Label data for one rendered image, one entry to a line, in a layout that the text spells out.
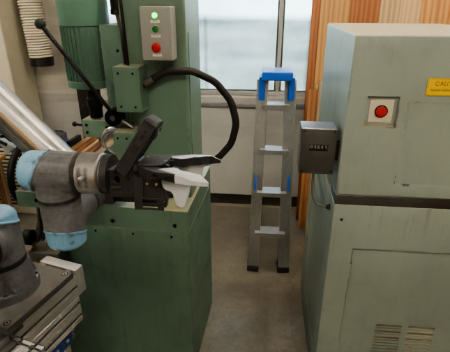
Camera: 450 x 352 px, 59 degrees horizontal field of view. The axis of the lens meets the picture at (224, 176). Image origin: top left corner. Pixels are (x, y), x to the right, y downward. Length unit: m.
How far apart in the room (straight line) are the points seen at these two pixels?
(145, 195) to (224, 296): 1.65
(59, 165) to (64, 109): 2.53
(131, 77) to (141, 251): 0.65
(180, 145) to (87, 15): 0.54
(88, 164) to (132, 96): 0.69
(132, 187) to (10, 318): 0.52
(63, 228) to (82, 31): 0.89
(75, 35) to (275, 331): 1.58
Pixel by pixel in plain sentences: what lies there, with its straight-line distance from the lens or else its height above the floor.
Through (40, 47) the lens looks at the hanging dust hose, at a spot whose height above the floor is 1.21.
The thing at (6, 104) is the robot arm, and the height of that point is 1.31.
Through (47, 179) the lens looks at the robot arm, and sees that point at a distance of 0.76.
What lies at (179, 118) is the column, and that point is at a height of 1.11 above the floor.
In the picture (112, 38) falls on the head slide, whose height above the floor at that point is 1.38.
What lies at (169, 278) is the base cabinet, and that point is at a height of 0.50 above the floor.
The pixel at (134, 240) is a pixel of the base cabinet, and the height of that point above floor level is 0.66.
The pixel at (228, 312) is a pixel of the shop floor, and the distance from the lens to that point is 2.22.
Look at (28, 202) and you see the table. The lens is 1.54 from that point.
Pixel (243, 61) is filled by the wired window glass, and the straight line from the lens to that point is 2.92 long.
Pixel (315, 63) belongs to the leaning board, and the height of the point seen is 1.12.
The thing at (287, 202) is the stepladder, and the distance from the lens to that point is 2.31.
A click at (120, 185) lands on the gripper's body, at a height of 1.20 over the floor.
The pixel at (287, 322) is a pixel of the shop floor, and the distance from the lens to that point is 2.19.
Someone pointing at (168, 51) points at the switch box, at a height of 1.35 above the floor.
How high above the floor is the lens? 1.50
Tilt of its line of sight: 24 degrees down
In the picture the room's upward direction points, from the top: straight up
